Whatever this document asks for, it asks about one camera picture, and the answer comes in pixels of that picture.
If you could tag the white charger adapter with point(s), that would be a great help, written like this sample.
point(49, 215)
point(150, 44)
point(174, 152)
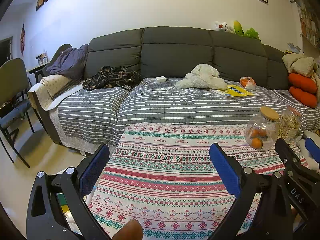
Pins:
point(160, 79)

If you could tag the orange snack packet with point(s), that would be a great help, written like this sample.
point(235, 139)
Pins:
point(248, 83)

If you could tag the yellow book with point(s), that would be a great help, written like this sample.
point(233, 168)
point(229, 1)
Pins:
point(232, 91)

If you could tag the grey chair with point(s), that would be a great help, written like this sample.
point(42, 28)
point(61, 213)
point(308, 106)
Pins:
point(14, 85)

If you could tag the upper orange cushion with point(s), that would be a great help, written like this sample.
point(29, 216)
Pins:
point(304, 83)

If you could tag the purple jacket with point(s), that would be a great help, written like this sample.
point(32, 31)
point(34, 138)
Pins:
point(70, 63)

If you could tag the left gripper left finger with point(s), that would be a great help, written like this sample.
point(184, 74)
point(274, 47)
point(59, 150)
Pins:
point(45, 217)

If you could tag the white trash bin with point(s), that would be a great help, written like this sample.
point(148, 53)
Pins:
point(74, 187)

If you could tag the white plush toy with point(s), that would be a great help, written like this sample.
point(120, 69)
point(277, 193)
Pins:
point(203, 76)

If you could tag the side table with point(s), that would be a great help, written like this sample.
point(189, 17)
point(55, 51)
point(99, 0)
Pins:
point(43, 60)

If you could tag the dark plaid shirt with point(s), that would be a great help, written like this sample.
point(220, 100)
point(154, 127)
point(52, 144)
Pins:
point(110, 77)

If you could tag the beige blanket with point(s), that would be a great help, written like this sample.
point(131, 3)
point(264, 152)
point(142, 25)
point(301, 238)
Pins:
point(305, 66)

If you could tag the orange tangerine left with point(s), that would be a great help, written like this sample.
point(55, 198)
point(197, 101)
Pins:
point(255, 133)

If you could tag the patterned tablecloth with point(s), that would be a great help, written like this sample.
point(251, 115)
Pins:
point(162, 176)

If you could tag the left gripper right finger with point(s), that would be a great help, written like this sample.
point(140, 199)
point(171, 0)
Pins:
point(273, 217)

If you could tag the orange tangerine front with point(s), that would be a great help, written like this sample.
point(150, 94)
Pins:
point(257, 143)

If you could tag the orange cushion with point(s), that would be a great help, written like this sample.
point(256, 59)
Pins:
point(305, 98)
point(304, 83)

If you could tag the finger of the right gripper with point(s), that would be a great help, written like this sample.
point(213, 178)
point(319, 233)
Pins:
point(313, 149)
point(287, 156)

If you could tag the grey striped sofa cover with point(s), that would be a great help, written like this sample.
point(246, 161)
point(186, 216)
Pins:
point(86, 119)

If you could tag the cream pillow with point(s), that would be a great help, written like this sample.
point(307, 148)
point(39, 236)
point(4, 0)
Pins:
point(50, 91)

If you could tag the bookshelf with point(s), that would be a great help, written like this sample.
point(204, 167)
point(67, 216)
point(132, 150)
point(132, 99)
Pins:
point(307, 27)

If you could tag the glass jar with cork lid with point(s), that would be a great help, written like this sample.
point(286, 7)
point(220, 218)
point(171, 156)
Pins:
point(268, 119)

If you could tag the person hand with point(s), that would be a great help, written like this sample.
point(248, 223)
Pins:
point(132, 230)

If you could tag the white rabbit toy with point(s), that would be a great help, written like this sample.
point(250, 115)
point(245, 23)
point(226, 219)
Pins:
point(224, 27)

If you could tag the plastic jar of snacks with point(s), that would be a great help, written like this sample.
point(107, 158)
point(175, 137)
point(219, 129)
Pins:
point(289, 124)

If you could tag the red wall ornament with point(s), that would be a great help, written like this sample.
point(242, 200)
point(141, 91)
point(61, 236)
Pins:
point(22, 40)

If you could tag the dark grey sofa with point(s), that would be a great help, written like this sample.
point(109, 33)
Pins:
point(175, 51)

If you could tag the yellow corn plush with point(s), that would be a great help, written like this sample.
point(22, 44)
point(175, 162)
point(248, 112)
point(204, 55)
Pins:
point(238, 28)

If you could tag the green plush toy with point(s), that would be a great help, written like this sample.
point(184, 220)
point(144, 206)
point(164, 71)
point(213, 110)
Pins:
point(251, 33)

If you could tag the orange tangerine right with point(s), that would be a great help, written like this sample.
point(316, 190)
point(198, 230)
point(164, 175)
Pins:
point(262, 132)

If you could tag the orange tangerine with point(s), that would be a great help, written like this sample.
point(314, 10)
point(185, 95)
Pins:
point(262, 132)
point(257, 143)
point(255, 133)

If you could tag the lower orange cushion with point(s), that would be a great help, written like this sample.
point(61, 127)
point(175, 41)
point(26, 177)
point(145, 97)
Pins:
point(305, 98)

